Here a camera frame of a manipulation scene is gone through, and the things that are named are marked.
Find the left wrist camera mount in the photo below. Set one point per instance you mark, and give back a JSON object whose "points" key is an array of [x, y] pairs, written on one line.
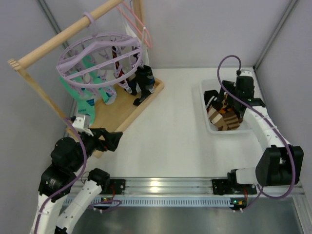
{"points": [[81, 123]]}

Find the brown striped sock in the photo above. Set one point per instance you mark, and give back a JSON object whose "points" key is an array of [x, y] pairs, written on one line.
{"points": [[226, 119]]}

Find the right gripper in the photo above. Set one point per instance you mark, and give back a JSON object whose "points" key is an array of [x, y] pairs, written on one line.
{"points": [[225, 96]]}

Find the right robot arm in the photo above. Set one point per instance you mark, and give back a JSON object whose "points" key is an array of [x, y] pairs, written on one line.
{"points": [[280, 163]]}

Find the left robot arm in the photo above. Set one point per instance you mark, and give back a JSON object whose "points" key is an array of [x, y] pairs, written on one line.
{"points": [[68, 156]]}

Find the red yellow argyle sock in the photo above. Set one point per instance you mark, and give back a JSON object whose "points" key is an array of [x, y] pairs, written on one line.
{"points": [[118, 72]]}

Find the black white striped sock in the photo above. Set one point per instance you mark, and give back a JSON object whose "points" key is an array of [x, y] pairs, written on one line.
{"points": [[210, 99]]}

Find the pink clothes hanger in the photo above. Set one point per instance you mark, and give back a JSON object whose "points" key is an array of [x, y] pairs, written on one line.
{"points": [[133, 16]]}

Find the white plastic basket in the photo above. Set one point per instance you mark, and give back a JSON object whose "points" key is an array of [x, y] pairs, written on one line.
{"points": [[206, 85]]}

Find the purple round clip hanger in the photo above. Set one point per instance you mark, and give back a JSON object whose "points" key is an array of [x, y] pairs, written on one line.
{"points": [[99, 45]]}

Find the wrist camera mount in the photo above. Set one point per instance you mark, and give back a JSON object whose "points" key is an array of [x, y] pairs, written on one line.
{"points": [[81, 123], [244, 73]]}

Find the wooden rack with tray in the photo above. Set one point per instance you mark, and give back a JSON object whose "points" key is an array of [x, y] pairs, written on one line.
{"points": [[115, 117]]}

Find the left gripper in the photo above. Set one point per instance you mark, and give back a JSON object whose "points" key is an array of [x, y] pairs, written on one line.
{"points": [[103, 139]]}

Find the black blue sport sock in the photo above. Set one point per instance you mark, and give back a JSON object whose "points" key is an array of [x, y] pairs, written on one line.
{"points": [[145, 79]]}

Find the aluminium mounting rail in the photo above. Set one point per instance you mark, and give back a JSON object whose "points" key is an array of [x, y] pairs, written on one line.
{"points": [[168, 192]]}

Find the mint green sock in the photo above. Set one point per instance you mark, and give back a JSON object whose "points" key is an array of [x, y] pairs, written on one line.
{"points": [[85, 100], [108, 93]]}

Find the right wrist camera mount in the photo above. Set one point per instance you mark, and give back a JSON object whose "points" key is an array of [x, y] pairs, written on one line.
{"points": [[244, 73]]}

